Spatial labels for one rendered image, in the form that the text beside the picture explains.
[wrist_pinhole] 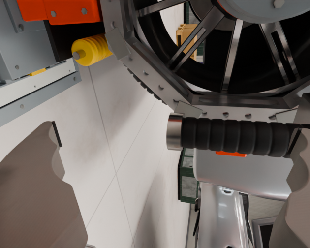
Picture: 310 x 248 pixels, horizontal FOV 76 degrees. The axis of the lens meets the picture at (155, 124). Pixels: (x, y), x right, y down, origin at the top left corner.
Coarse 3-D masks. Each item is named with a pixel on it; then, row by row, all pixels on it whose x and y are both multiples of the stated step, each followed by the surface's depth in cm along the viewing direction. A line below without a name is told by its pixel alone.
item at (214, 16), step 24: (144, 0) 51; (168, 0) 44; (216, 0) 41; (144, 24) 48; (216, 24) 44; (240, 24) 42; (264, 24) 41; (168, 48) 58; (192, 48) 47; (288, 48) 42; (192, 72) 57; (216, 72) 63; (240, 72) 62; (264, 72) 56; (288, 72) 45; (264, 96) 47
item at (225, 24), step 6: (192, 0) 73; (198, 0) 72; (204, 0) 72; (210, 0) 72; (192, 6) 74; (198, 6) 73; (204, 6) 73; (210, 6) 72; (198, 12) 74; (204, 12) 74; (222, 24) 74; (228, 24) 74; (246, 24) 72; (222, 30) 75; (228, 30) 75
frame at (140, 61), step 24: (120, 0) 37; (120, 24) 38; (120, 48) 41; (144, 48) 44; (144, 72) 43; (168, 72) 46; (168, 96) 44; (192, 96) 47; (216, 96) 46; (240, 96) 45; (288, 96) 42; (240, 120) 42; (264, 120) 41; (288, 120) 39
